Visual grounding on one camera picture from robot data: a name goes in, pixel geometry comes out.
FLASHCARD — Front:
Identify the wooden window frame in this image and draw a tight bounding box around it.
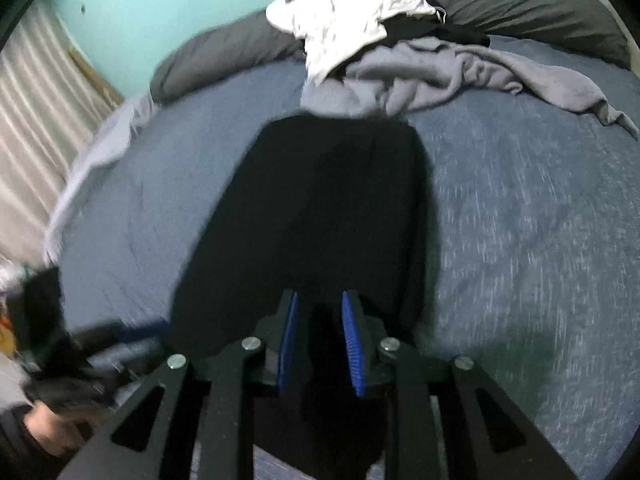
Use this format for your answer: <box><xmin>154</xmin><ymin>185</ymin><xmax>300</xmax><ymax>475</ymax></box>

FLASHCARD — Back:
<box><xmin>67</xmin><ymin>47</ymin><xmax>126</xmax><ymax>108</ymax></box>

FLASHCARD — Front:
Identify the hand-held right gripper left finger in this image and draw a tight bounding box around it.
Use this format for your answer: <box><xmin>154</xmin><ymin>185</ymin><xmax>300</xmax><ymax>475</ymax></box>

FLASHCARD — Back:
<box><xmin>57</xmin><ymin>287</ymin><xmax>301</xmax><ymax>480</ymax></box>

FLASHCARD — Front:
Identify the dark grey pillow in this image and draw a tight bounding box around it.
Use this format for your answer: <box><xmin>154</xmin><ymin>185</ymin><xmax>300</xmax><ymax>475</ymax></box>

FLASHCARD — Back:
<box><xmin>149</xmin><ymin>10</ymin><xmax>307</xmax><ymax>103</ymax></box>
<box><xmin>417</xmin><ymin>0</ymin><xmax>632</xmax><ymax>70</ymax></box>

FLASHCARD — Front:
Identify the person's left hand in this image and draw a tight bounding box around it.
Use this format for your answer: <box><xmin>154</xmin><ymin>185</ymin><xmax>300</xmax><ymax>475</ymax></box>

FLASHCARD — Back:
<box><xmin>22</xmin><ymin>400</ymin><xmax>108</xmax><ymax>458</ymax></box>

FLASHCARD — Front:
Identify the light blue sheet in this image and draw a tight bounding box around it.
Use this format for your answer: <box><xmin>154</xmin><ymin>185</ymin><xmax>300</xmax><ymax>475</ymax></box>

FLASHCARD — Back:
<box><xmin>42</xmin><ymin>91</ymin><xmax>161</xmax><ymax>266</ymax></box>

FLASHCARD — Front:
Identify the beige curtain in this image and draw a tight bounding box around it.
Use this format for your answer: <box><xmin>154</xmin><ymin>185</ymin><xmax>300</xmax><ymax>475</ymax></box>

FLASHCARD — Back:
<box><xmin>0</xmin><ymin>2</ymin><xmax>123</xmax><ymax>261</ymax></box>

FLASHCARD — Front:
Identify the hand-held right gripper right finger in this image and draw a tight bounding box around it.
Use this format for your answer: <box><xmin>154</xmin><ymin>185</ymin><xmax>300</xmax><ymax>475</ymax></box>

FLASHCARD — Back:
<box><xmin>341</xmin><ymin>289</ymin><xmax>581</xmax><ymax>480</ymax></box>

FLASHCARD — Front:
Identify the bed with blue cover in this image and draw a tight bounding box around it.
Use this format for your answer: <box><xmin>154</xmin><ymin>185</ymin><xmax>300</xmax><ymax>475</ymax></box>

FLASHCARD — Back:
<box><xmin>42</xmin><ymin>35</ymin><xmax>640</xmax><ymax>480</ymax></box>

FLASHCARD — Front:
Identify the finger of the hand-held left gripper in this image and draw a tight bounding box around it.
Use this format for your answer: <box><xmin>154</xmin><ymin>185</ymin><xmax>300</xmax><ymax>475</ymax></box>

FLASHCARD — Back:
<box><xmin>75</xmin><ymin>321</ymin><xmax>171</xmax><ymax>351</ymax></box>

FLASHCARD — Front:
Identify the black sweater white trim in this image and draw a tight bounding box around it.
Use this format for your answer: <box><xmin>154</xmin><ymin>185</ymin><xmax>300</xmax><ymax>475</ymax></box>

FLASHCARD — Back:
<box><xmin>167</xmin><ymin>114</ymin><xmax>436</xmax><ymax>480</ymax></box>

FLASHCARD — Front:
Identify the grey hoodie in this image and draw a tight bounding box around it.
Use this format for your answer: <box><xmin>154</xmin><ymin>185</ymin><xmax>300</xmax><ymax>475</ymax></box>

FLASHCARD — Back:
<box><xmin>299</xmin><ymin>36</ymin><xmax>640</xmax><ymax>142</ymax></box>

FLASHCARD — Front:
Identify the person's left forearm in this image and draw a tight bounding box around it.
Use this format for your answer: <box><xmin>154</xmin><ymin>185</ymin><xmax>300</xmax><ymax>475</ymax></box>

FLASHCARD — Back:
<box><xmin>0</xmin><ymin>407</ymin><xmax>58</xmax><ymax>480</ymax></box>

